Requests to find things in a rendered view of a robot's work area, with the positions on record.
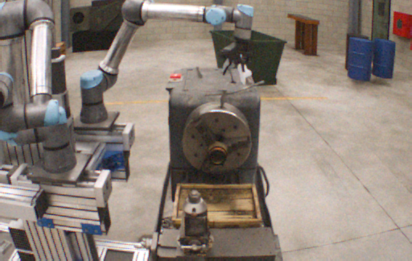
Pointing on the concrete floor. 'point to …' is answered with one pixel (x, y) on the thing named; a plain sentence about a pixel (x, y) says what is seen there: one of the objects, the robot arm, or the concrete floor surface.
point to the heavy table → (306, 34)
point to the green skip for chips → (271, 55)
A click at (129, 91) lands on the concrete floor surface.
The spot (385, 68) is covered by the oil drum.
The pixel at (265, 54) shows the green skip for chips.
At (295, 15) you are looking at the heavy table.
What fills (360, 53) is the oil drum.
